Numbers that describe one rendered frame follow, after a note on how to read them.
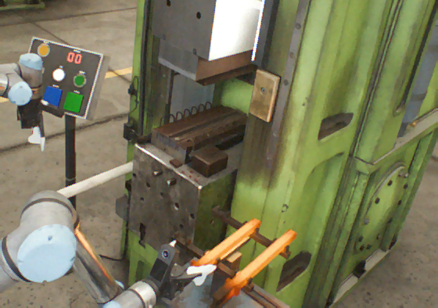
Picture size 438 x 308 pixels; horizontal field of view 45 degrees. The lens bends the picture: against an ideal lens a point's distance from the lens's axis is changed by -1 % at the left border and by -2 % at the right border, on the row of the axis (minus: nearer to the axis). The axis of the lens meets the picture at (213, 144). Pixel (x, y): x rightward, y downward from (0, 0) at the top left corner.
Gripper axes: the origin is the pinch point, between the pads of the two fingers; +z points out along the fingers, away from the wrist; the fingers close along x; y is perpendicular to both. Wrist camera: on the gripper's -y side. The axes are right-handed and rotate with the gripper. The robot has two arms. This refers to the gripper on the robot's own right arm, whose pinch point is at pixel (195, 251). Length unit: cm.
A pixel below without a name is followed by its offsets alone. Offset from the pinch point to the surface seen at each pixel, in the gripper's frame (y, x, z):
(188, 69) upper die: -30, -44, 44
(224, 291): 5.9, 12.3, -1.5
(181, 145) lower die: 2, -44, 44
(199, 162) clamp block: 4, -34, 43
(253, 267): 7.0, 12.3, 13.5
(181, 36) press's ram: -41, -50, 45
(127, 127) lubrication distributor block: 18, -87, 59
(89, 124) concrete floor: 100, -213, 147
